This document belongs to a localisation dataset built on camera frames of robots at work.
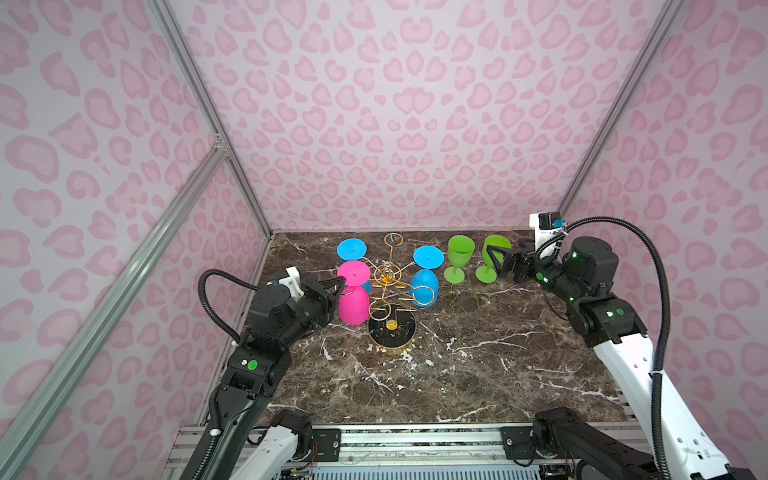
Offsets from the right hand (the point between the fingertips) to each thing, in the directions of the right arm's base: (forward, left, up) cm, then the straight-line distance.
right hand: (506, 242), depth 66 cm
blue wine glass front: (+4, +35, -7) cm, 36 cm away
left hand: (-7, +34, -2) cm, 35 cm away
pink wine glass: (-7, +34, -13) cm, 37 cm away
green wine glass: (+17, +5, -23) cm, 29 cm away
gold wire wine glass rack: (-2, +26, -33) cm, 42 cm away
